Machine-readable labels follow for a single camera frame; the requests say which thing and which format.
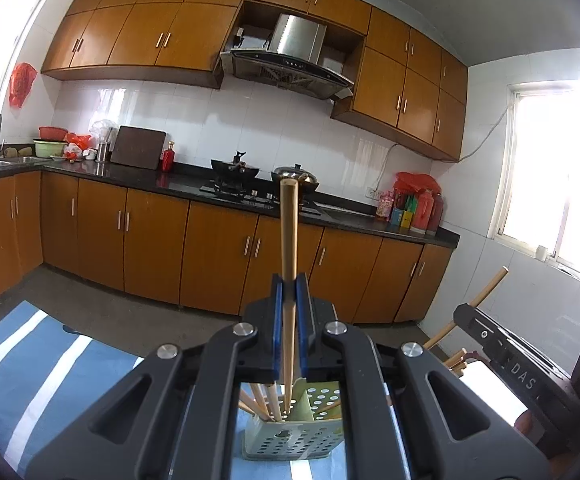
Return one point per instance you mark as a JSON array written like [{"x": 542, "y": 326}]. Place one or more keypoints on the dark cutting board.
[{"x": 138, "y": 147}]

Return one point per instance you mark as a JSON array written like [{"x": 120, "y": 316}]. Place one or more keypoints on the upper wooden kitchen cabinets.
[{"x": 407, "y": 88}]

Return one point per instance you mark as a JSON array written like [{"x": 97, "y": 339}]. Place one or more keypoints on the leaning chopstick in holder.
[{"x": 248, "y": 404}]

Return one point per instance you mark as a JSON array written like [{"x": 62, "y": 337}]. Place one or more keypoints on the lower wooden kitchen cabinets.
[{"x": 197, "y": 255}]

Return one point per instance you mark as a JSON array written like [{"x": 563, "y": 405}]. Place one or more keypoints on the red hanging bag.
[{"x": 20, "y": 84}]

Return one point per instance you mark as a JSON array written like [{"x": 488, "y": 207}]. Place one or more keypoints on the red bottle on counter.
[{"x": 168, "y": 157}]

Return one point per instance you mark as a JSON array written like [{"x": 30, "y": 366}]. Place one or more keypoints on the wooden kitchen cabinets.
[
  {"x": 407, "y": 88},
  {"x": 197, "y": 255}
]

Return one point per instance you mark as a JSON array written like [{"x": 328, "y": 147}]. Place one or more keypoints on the black wok left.
[{"x": 235, "y": 175}]

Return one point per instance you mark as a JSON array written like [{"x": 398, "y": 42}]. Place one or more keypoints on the black lidded wok right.
[{"x": 307, "y": 181}]

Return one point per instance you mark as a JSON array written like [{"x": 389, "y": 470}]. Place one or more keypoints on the blue white striped tablecloth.
[{"x": 49, "y": 374}]

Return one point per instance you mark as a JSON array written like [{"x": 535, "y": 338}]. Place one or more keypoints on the red basin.
[{"x": 52, "y": 133}]

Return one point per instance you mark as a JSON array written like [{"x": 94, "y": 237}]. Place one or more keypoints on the steel range hood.
[{"x": 293, "y": 57}]

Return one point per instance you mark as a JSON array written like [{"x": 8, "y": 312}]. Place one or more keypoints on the green perforated utensil holder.
[{"x": 305, "y": 434}]

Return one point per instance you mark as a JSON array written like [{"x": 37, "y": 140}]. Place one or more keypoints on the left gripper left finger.
[{"x": 273, "y": 328}]

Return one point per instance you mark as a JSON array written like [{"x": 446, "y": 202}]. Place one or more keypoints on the green basin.
[{"x": 49, "y": 149}]

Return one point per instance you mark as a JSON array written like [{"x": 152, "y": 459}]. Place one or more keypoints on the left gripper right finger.
[{"x": 305, "y": 322}]

